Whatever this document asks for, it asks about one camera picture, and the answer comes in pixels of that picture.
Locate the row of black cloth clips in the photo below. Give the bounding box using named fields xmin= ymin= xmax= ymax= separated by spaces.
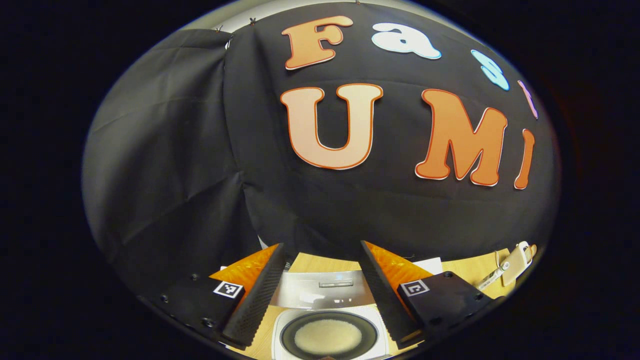
xmin=216 ymin=0 xmax=361 ymax=33

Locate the cream white toaster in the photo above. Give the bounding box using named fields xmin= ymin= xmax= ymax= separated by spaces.
xmin=501 ymin=241 xmax=538 ymax=287

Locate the white rice cooker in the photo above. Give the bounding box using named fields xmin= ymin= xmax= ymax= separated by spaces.
xmin=220 ymin=257 xmax=443 ymax=360

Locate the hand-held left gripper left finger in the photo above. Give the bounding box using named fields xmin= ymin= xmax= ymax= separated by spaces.
xmin=137 ymin=243 xmax=287 ymax=351

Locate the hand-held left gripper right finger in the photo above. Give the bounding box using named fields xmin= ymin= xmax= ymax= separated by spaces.
xmin=359 ymin=241 xmax=501 ymax=350

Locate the heap of white rice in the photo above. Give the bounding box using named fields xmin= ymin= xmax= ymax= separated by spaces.
xmin=294 ymin=319 xmax=363 ymax=355

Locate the black backdrop cloth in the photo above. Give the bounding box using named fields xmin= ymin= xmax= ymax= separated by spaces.
xmin=82 ymin=0 xmax=561 ymax=296

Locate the white green drink bottle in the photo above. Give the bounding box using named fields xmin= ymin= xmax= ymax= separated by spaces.
xmin=477 ymin=260 xmax=511 ymax=291

